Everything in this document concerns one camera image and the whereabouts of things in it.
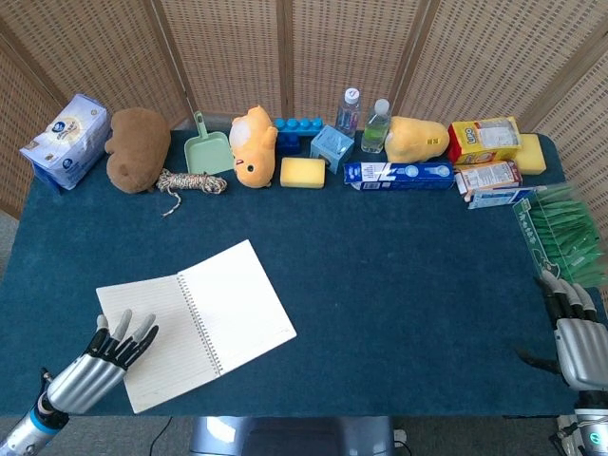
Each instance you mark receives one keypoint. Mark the green plastic dustpan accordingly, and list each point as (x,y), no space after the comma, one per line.
(209,152)

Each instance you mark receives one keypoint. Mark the woven wicker folding screen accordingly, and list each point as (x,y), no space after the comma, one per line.
(237,52)

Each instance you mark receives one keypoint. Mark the yellow plush toy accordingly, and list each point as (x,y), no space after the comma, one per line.
(418,140)

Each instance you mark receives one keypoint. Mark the white spiral lined notebook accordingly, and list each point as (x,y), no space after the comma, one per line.
(228,313)

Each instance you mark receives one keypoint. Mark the dark blue felt table mat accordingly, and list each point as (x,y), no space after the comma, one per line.
(404,294)

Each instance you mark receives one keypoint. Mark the large yellow sponge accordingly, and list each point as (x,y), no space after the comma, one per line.
(531,154)

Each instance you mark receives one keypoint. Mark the clear bottle with white cap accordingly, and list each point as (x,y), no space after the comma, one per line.
(348,116)

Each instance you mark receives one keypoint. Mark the orange white snack pack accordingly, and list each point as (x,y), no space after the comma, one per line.
(489,178)

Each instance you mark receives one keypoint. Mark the brown plush capybara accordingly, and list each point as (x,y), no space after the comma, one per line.
(138,147)

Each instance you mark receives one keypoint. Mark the clear box of green sachets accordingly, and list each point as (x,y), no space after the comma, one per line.
(558,233)

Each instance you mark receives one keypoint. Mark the orange plush hamster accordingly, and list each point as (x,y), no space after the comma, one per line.
(254,152)

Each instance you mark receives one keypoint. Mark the yellow Lipo biscuit bag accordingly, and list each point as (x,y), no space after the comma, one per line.
(482,142)

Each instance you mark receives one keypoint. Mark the small yellow sponge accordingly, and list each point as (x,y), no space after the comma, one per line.
(302,172)

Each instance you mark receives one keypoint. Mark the white power strip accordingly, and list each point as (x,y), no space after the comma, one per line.
(400,439)

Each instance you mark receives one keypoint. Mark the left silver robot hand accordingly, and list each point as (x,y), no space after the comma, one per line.
(85,380)

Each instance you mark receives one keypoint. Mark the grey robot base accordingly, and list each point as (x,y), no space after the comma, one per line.
(285,437)

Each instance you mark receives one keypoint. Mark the clear bottle with green liquid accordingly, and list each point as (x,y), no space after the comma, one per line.
(376,130)

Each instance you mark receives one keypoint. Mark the light blue toy building block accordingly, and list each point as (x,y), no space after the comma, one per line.
(299,125)

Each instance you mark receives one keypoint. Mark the blue toothpaste box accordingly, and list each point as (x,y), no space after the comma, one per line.
(404,176)

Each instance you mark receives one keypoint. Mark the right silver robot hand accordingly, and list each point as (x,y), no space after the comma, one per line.
(582,354)

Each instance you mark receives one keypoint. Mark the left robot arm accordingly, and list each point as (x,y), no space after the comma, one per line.
(33,430)

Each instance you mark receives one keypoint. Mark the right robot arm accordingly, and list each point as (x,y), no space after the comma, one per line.
(591,425)

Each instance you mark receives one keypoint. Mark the white blue tube box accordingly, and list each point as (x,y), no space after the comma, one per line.
(503,197)

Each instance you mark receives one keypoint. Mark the blue white tissue pack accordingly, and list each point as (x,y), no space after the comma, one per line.
(66,138)

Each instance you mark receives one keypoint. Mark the dark blue toy building block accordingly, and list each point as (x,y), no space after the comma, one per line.
(289,143)

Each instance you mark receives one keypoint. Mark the light blue cardboard cube box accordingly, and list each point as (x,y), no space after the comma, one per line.
(332,145)

